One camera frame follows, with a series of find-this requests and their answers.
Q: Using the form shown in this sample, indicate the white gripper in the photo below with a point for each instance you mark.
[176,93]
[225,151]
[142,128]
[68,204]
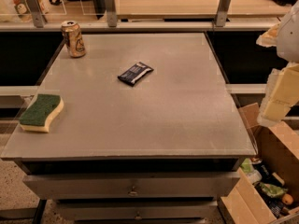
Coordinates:
[289,37]

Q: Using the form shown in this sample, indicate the dark blue snack bar wrapper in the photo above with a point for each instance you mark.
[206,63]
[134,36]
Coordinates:
[135,73]

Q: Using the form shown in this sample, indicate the dark bottle in box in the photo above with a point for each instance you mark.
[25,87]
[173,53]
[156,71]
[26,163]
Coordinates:
[268,176]

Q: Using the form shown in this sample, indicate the green snack bag in box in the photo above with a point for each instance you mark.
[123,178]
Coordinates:
[272,191]

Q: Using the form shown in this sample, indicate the orange fruit in box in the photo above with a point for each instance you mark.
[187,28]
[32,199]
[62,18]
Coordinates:
[287,199]

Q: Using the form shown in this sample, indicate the cardboard box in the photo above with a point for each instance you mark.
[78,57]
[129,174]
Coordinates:
[278,147]

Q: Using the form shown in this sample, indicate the lower metal drawer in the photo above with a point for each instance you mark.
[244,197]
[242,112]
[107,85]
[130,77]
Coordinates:
[136,211]

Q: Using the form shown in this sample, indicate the metal drawer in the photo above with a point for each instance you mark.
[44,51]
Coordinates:
[136,211]
[129,185]

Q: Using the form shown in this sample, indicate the gold beverage can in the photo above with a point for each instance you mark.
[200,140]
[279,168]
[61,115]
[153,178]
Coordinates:
[73,39]

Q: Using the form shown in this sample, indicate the upper metal drawer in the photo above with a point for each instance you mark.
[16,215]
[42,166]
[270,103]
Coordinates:
[129,185]

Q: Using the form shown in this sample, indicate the green and yellow sponge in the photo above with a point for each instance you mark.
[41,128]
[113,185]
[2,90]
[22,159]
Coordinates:
[41,113]

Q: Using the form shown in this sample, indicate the white printed bag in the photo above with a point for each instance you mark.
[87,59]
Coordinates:
[14,11]

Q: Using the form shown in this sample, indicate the metal glass clamp post right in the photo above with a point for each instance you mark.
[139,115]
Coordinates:
[222,12]

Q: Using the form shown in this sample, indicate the metal glass clamp post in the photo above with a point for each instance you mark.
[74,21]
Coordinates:
[222,12]
[112,18]
[36,12]

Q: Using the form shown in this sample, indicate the metal glass clamp post middle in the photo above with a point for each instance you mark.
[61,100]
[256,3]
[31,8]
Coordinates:
[112,18]

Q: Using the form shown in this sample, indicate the metal glass clamp post left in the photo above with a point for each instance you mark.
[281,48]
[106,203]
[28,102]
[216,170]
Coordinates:
[36,12]

